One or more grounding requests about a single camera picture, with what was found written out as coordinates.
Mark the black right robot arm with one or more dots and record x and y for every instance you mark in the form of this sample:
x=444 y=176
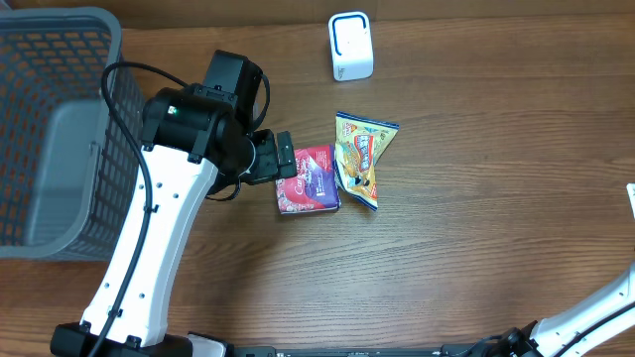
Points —
x=605 y=314

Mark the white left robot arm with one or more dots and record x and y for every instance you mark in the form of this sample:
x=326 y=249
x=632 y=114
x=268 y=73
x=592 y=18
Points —
x=197 y=139

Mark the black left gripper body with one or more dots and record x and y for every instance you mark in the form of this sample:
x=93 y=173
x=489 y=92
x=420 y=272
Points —
x=267 y=165

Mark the red purple sanitary pad pack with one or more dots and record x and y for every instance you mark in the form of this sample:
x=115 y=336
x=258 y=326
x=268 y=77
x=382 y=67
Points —
x=314 y=187

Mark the white gold-capped shampoo bottle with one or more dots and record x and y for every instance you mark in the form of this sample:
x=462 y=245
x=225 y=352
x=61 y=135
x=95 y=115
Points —
x=631 y=195

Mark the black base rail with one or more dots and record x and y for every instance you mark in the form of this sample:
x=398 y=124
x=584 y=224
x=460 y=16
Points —
x=347 y=352

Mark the dark grey plastic basket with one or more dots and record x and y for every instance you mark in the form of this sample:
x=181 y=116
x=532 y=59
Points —
x=67 y=172

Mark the yellow snack bag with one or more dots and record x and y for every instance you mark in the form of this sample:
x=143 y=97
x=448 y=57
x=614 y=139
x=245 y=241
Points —
x=360 y=143

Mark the white barcode scanner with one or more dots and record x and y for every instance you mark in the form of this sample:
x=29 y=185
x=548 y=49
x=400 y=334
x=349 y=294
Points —
x=351 y=47

